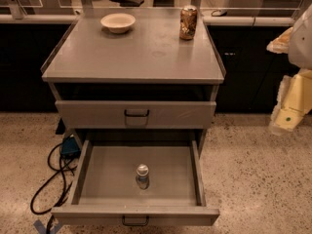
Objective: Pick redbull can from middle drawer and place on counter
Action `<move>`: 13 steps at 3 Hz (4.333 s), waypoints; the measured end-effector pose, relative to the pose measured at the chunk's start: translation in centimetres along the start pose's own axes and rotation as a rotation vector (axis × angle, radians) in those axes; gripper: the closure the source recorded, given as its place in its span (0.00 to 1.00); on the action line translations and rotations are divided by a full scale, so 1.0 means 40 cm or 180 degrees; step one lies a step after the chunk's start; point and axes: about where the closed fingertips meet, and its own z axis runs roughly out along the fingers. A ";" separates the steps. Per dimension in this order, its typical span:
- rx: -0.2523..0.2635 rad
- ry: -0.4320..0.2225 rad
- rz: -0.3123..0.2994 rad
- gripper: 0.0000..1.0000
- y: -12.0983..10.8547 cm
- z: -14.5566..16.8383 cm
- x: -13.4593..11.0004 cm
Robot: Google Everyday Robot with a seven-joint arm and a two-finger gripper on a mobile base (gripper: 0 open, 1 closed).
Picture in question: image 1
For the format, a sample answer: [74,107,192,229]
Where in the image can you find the closed grey upper drawer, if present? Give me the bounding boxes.
[56,100,216,129]

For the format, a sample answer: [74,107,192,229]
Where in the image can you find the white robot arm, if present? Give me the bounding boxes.
[266,5,312,136]

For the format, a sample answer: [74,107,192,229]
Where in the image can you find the silver blue redbull can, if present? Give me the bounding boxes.
[136,164,149,190]

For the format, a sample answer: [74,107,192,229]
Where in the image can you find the black floor cable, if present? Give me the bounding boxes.
[29,142,79,234]

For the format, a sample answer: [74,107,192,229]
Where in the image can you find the blue power box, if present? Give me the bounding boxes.
[60,136,81,158]

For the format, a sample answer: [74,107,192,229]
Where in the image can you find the blue floor tape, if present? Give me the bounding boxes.
[33,219,62,234]

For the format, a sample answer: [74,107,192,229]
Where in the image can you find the grey drawer cabinet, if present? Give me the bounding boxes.
[40,7,227,148]

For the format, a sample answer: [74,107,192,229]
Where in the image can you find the gold soda can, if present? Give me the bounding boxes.
[179,5,198,40]

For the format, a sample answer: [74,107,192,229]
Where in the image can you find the open grey middle drawer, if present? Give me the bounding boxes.
[52,140,219,226]

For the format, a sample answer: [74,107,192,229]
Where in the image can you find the white paper bowl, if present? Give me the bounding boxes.
[100,13,136,34]

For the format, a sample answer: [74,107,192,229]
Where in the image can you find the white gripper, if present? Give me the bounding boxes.
[266,27,312,136]

